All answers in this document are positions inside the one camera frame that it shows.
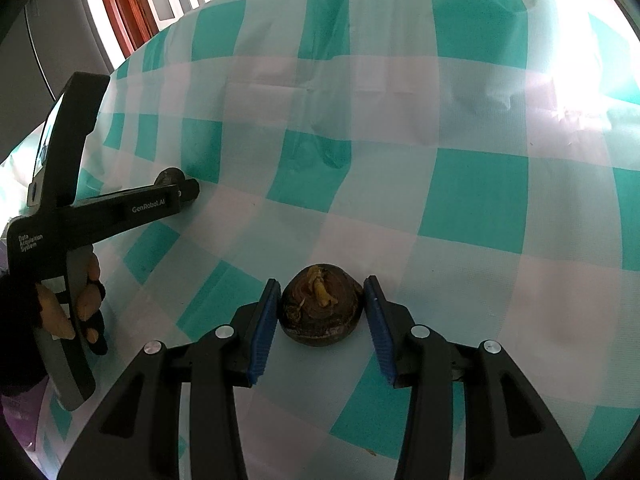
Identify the teal white checkered tablecloth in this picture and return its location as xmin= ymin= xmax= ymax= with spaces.
xmin=0 ymin=0 xmax=640 ymax=480

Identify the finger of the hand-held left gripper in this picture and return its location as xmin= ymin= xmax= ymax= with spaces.
xmin=177 ymin=179 xmax=201 ymax=205

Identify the person's left hand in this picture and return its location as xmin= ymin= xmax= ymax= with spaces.
xmin=31 ymin=251 xmax=109 ymax=357

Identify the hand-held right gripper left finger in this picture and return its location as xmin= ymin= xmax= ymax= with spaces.
xmin=57 ymin=277 xmax=282 ymax=480

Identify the dark water chestnut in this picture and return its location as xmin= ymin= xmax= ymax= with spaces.
xmin=153 ymin=167 xmax=187 ymax=196

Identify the grey refrigerator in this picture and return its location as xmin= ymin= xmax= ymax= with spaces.
xmin=0 ymin=0 xmax=117 ymax=161

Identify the brown wooden door frame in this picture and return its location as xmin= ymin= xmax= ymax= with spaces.
xmin=91 ymin=0 xmax=162 ymax=57

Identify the purple board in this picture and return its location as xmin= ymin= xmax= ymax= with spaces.
xmin=0 ymin=392 xmax=51 ymax=461

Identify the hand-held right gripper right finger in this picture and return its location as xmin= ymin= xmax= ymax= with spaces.
xmin=362 ymin=275 xmax=586 ymax=480

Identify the water chestnut with yellow sprout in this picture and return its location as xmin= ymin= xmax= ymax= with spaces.
xmin=279 ymin=263 xmax=365 ymax=347

